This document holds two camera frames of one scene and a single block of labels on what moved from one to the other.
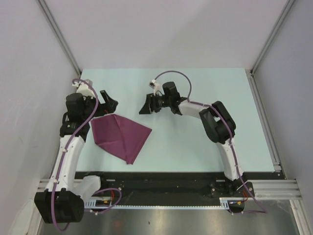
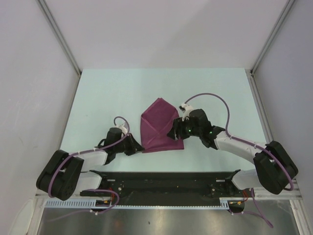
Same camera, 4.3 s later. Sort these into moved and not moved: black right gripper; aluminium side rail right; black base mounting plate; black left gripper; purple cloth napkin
Moved: black left gripper; black right gripper; purple cloth napkin
Not moved: aluminium side rail right; black base mounting plate
